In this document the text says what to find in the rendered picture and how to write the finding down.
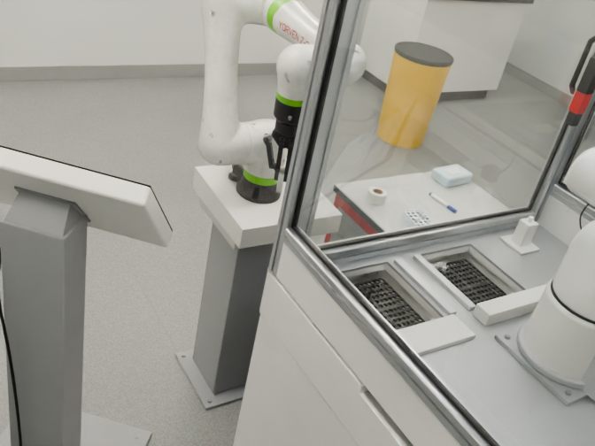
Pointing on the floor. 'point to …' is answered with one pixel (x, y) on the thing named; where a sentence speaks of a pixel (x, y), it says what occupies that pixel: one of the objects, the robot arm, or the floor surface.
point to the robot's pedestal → (226, 319)
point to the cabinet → (283, 401)
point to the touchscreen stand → (50, 341)
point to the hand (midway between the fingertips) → (281, 180)
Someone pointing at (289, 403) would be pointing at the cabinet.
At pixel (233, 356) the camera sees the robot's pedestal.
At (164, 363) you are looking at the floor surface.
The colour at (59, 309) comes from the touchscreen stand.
